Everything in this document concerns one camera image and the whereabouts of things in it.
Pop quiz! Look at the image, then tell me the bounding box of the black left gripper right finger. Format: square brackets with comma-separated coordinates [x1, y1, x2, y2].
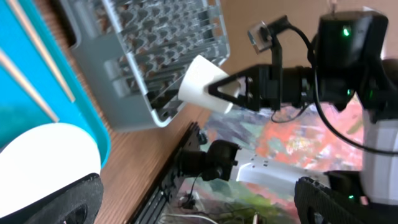
[294, 177, 397, 224]

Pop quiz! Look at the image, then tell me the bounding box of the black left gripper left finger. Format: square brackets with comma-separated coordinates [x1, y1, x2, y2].
[1, 173, 104, 224]

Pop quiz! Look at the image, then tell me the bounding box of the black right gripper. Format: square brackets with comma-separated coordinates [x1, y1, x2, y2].
[207, 64, 314, 111]

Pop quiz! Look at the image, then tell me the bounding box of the small white plate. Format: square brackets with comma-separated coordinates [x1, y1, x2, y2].
[1, 123, 101, 217]

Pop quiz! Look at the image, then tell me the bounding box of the white paper cup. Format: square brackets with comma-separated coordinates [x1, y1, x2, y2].
[178, 55, 233, 114]

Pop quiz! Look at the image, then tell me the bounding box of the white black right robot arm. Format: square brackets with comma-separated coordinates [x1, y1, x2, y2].
[208, 11, 397, 205]

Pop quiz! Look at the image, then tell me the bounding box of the teal plastic tray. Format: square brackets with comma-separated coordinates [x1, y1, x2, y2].
[1, 1, 111, 165]

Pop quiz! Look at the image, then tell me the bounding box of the grey dish rack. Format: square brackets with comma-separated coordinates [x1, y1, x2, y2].
[59, 0, 230, 132]

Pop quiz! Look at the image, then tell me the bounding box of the wooden chopstick right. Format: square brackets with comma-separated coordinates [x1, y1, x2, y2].
[1, 50, 60, 123]

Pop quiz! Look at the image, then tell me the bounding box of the wooden chopstick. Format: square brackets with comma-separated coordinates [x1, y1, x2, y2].
[1, 50, 60, 123]
[6, 0, 75, 103]

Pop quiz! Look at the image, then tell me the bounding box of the wooden chopstick left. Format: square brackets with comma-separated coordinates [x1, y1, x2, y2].
[6, 0, 75, 103]

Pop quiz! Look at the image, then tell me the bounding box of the black table clamp mount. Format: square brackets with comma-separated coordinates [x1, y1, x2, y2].
[127, 122, 241, 224]

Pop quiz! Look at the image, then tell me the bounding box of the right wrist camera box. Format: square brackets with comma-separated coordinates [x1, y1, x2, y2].
[248, 16, 290, 54]

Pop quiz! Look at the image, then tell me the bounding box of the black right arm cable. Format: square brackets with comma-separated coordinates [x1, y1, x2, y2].
[270, 23, 398, 156]

